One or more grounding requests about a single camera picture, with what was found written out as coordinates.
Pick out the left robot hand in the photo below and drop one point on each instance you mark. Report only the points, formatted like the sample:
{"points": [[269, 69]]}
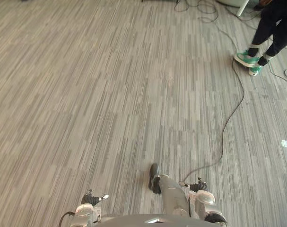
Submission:
{"points": [[92, 199]]}

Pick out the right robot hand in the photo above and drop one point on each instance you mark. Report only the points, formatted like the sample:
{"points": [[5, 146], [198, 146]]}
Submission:
{"points": [[197, 186]]}

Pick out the dark robot foot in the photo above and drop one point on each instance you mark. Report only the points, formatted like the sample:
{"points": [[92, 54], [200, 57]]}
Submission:
{"points": [[154, 178]]}

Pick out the silver robot torso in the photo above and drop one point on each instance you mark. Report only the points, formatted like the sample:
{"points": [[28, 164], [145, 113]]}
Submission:
{"points": [[157, 220]]}

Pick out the person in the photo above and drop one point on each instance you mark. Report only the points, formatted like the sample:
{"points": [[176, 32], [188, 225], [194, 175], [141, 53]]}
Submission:
{"points": [[266, 30]]}

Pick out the white table leg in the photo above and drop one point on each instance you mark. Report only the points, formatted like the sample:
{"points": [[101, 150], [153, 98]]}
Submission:
{"points": [[242, 8]]}

